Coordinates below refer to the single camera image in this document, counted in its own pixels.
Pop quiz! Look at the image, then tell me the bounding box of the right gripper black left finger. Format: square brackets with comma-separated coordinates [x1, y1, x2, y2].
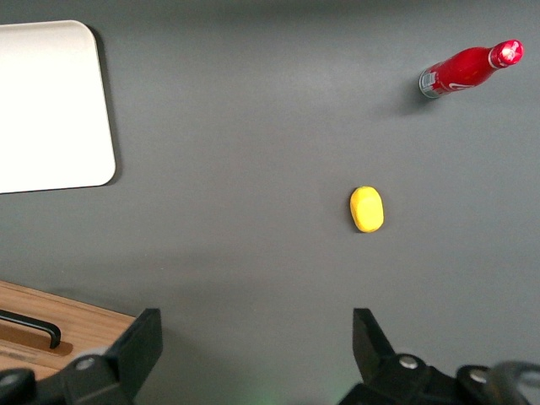
[40, 307, 164, 405]

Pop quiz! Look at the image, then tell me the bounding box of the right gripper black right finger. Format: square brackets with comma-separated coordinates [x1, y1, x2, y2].
[337, 307, 459, 405]

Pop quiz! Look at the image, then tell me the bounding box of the red coke bottle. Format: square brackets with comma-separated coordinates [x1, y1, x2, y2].
[418, 39, 526, 100]

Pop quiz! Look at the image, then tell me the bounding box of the white rectangular tray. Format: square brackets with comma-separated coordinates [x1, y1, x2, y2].
[0, 19, 117, 195]

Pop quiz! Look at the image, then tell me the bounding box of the wooden drawer cabinet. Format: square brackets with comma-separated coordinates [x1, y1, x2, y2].
[0, 280, 138, 381]

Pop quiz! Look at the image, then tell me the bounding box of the wooden drawer front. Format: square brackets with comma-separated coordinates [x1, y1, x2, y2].
[0, 281, 138, 363]
[0, 354, 64, 381]

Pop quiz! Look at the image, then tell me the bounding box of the yellow lemon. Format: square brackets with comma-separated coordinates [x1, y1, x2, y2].
[348, 186, 386, 234]

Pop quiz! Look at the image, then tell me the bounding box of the black metal drawer handle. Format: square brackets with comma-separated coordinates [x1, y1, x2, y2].
[0, 309, 62, 350]

